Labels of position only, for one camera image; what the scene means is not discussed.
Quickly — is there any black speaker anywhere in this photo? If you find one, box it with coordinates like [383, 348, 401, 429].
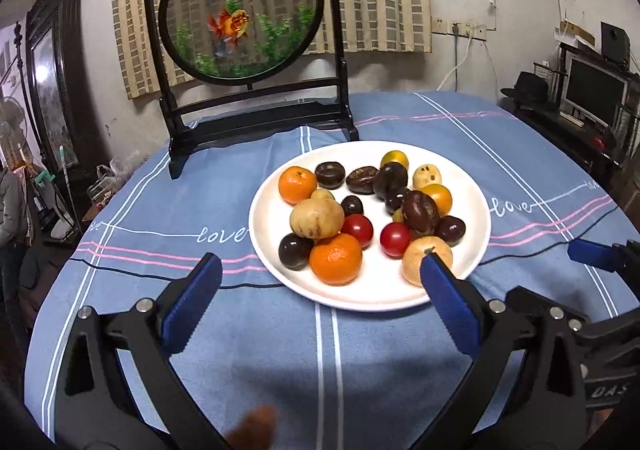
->
[600, 22, 631, 64]

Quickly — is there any blurred brown fuzzy thing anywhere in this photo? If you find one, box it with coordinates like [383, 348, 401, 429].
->
[222, 404, 278, 450]

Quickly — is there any round goldfish screen black stand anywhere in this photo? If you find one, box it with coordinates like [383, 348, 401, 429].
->
[141, 0, 361, 180]

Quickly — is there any dark brown chestnut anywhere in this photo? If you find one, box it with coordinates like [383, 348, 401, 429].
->
[314, 161, 347, 189]

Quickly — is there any yellow cardboard box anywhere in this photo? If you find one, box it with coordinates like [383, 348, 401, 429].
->
[555, 20, 598, 48]

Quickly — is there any yellow potato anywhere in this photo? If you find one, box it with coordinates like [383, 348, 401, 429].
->
[290, 197, 346, 239]

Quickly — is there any computer monitor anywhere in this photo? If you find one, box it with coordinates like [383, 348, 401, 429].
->
[560, 53, 628, 128]

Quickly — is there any orange kumquat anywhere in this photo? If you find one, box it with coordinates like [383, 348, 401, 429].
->
[419, 183, 453, 216]

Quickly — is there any clear plastic bag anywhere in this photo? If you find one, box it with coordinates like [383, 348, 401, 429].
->
[87, 163, 136, 203]

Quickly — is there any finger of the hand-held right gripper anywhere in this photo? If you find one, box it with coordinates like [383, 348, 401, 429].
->
[567, 239, 640, 276]

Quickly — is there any blue striped tablecloth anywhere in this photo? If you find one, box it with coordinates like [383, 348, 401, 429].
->
[22, 91, 640, 450]

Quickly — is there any black power cable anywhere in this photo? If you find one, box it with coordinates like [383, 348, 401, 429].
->
[452, 25, 461, 92]

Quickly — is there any wrinkled brown chestnut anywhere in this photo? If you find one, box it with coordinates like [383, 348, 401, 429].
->
[401, 190, 441, 237]
[346, 166, 381, 195]

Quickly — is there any white oval plate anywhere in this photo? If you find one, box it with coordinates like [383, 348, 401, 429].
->
[248, 140, 492, 313]

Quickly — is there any red cherry tomato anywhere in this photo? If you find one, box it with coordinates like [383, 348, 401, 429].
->
[341, 214, 374, 248]
[380, 222, 413, 259]

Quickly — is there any orange tangerine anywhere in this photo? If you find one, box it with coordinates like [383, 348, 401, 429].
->
[278, 166, 318, 205]
[309, 233, 363, 286]

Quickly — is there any green tangerine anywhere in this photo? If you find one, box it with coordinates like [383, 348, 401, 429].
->
[380, 150, 410, 172]

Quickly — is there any black metal rack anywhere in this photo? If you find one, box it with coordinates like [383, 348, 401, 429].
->
[532, 43, 640, 171]

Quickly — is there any black hat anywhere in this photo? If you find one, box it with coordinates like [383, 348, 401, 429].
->
[501, 72, 558, 112]

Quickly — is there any white power cable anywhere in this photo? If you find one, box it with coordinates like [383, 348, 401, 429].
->
[439, 35, 473, 90]

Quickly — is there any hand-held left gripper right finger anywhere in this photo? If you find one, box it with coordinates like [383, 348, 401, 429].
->
[412, 253, 588, 450]

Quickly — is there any white standing fan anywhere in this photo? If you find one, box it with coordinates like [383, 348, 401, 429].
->
[0, 98, 31, 151]

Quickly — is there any dark carved wooden frame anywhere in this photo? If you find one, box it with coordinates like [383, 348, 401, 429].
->
[25, 0, 108, 176]

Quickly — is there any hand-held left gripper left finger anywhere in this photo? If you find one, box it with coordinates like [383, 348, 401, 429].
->
[52, 253, 236, 450]

